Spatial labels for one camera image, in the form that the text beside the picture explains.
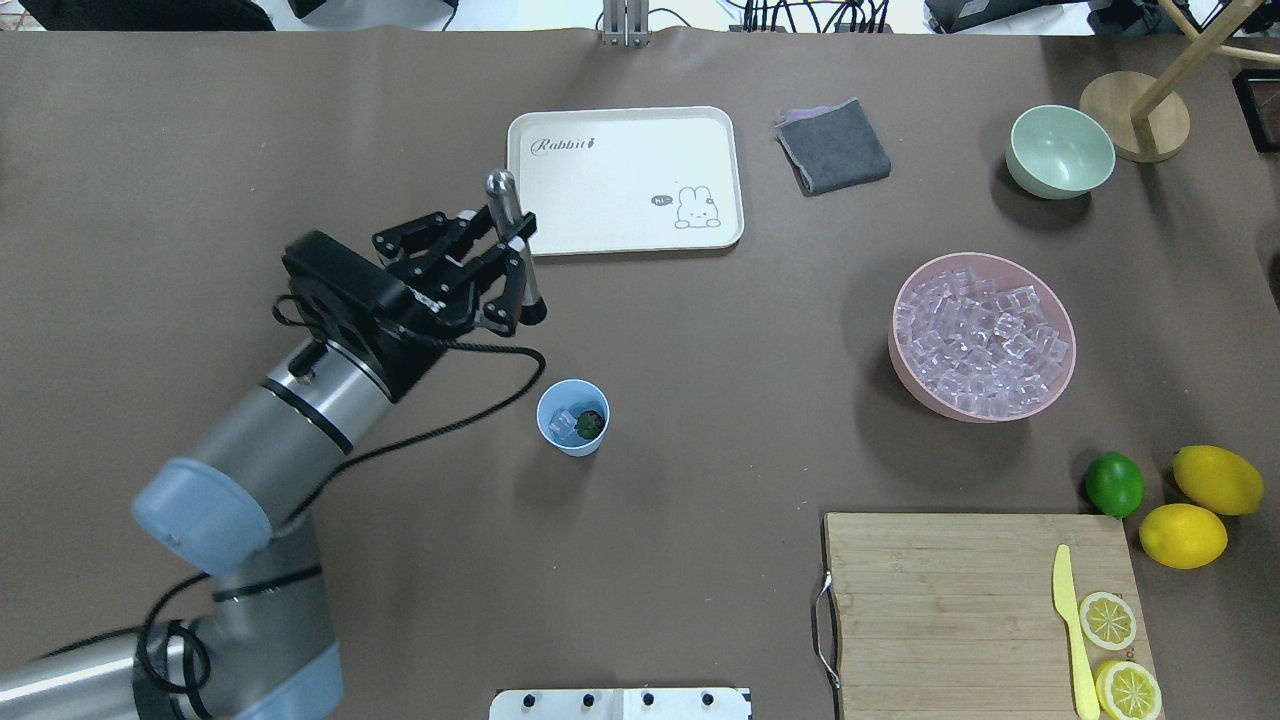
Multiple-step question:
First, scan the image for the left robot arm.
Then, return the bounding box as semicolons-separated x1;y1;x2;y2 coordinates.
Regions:
3;201;547;719

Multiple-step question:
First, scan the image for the wooden cup stand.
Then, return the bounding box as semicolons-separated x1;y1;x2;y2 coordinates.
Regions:
1079;1;1279;163

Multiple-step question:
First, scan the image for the lemon slice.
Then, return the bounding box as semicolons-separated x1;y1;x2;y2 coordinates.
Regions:
1094;660;1164;719
1079;591;1138;652

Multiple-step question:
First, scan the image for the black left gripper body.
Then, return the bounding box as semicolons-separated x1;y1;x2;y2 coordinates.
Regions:
347;281;460;404

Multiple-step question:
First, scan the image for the bamboo cutting board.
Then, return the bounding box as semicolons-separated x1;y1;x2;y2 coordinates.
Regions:
822;512;1155;719

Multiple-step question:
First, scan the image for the mint green bowl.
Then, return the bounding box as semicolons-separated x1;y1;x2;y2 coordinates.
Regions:
1004;105;1116;200

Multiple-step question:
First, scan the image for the green lime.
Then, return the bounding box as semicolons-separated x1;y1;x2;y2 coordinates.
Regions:
1083;451;1146;520

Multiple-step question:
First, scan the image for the clear ice cube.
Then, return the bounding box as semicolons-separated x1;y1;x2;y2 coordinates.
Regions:
547;407;581;446

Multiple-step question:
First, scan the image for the yellow lemon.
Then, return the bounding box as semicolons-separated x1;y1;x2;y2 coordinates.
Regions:
1172;445;1265;516
1139;503;1229;570

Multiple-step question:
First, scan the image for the upper yellow lemon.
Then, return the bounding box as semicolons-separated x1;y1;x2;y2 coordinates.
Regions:
1172;445;1265;516

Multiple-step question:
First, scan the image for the pink bowl of ice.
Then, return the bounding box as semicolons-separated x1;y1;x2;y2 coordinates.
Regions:
888;252;1078;423

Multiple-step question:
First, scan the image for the red strawberry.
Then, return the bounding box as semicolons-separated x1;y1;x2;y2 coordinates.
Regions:
573;409;607;441

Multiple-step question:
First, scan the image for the steel muddler black tip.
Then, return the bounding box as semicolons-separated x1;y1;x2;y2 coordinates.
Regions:
485;169;548;336

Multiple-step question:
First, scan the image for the lower lemon slice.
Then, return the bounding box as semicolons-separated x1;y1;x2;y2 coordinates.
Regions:
1094;660;1164;719

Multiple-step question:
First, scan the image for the yellow plastic knife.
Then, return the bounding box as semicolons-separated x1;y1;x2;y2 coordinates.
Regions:
1051;544;1101;719

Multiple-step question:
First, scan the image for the light blue plastic cup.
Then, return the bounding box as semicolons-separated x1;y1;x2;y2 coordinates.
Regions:
536;379;611;457

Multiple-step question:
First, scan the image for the lower yellow lemon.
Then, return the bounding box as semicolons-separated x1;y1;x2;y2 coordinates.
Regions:
1139;503;1229;570

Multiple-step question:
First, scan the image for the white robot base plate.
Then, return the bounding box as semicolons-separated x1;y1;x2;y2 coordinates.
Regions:
488;687;754;719

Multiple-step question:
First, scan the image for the upper lemon slice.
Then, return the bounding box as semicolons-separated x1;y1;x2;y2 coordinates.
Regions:
1079;591;1138;652

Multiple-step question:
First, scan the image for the grey folded cloth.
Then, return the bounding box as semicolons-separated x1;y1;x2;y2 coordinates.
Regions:
774;97;892;196

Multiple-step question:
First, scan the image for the cream rabbit tray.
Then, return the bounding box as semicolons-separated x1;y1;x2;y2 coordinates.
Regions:
506;106;745;258

